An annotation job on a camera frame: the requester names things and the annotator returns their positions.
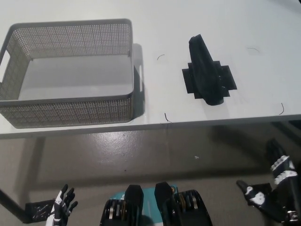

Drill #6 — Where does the white table leg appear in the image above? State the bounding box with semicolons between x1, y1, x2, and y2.
27;137;46;201

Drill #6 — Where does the black tape cross patch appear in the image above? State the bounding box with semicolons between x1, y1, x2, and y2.
182;61;238;99

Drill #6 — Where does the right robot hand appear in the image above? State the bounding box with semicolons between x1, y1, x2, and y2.
236;138;301;214

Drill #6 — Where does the grey perforated storage basket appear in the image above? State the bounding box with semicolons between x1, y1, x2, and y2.
0;18;135;129

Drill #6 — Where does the black table leg with foot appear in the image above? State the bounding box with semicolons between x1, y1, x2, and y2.
0;188;57;224

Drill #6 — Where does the black fabric pencil case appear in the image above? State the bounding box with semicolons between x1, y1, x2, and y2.
188;34;224;106

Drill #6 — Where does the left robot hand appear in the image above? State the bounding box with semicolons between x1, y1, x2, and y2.
46;184;79;226

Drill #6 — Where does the black teal robot torso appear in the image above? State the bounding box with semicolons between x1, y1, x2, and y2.
98;181;214;226

